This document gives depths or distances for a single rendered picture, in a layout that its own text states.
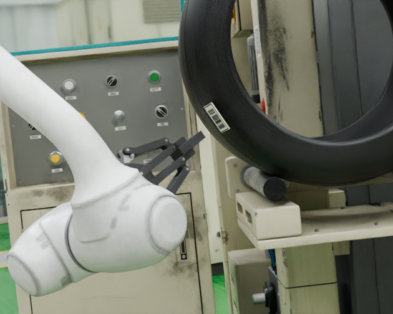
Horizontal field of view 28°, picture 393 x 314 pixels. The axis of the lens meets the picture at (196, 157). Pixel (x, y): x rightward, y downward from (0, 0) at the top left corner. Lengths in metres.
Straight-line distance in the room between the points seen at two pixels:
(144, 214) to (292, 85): 0.95
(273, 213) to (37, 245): 0.54
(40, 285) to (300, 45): 1.00
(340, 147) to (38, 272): 0.64
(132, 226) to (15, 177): 1.29
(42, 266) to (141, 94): 1.18
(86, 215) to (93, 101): 1.22
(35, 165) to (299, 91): 0.80
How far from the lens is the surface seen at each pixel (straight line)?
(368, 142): 1.50
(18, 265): 1.13
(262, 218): 1.50
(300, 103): 1.88
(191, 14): 1.50
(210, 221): 5.13
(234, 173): 1.84
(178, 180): 1.33
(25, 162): 2.26
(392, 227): 1.56
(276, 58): 1.88
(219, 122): 1.47
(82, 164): 1.03
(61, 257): 1.12
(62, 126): 1.04
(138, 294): 2.23
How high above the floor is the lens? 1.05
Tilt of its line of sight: 3 degrees down
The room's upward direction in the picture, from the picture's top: 6 degrees counter-clockwise
